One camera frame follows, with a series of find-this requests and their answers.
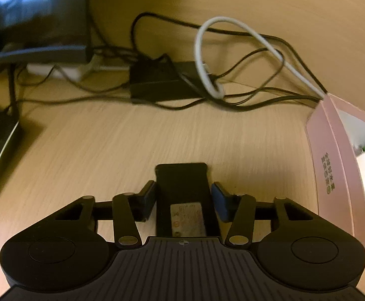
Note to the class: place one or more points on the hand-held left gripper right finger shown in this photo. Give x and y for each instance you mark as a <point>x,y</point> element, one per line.
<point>220,204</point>

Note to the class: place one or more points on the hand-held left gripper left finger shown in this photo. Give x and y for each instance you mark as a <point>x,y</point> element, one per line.
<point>150,199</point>

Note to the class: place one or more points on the black rectangular box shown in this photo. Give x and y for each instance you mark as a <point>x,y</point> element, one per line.
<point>182,194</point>

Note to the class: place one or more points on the pink cardboard box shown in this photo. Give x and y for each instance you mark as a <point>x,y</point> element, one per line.
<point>329,163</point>

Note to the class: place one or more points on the black power adapter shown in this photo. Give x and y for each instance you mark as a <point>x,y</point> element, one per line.
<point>157,80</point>

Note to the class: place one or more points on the white power strip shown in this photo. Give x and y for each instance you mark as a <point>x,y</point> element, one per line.
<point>66,69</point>

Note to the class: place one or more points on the black computer monitor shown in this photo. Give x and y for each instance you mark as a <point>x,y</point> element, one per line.
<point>32,12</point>

